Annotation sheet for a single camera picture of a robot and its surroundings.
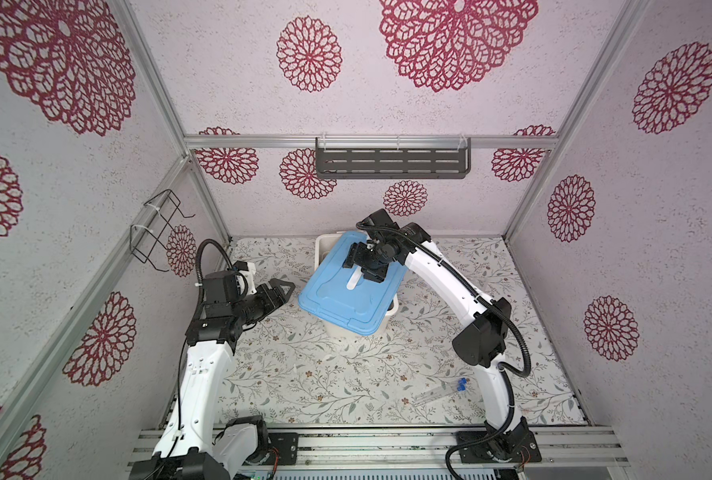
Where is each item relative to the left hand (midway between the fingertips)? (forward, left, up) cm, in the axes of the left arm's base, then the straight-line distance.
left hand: (286, 296), depth 77 cm
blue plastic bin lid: (-2, -19, -3) cm, 20 cm away
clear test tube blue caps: (-19, -40, -22) cm, 49 cm away
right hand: (+11, -16, +1) cm, 19 cm away
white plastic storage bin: (+25, -7, -6) cm, 26 cm away
